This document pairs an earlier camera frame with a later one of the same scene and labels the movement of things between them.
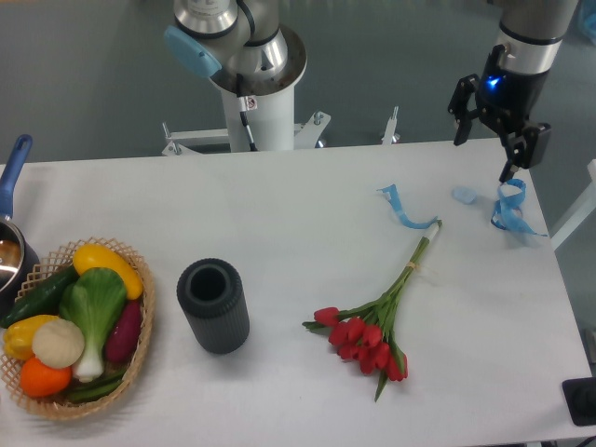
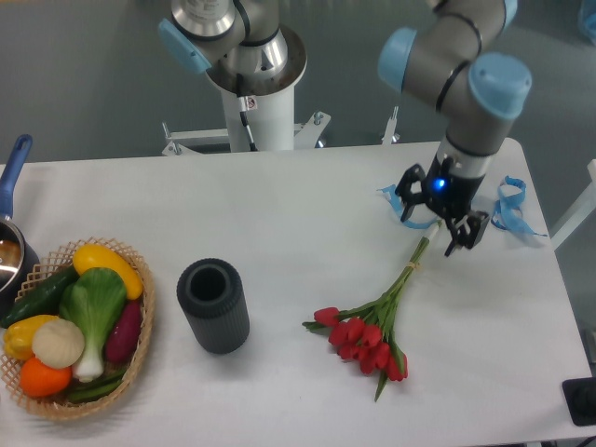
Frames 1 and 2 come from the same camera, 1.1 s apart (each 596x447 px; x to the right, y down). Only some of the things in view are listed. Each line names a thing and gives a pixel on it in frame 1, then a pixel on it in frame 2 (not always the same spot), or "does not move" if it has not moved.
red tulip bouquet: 364,331 does not move
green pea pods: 97,388 does not move
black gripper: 507,98 → 452,195
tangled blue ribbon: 507,214 does not move
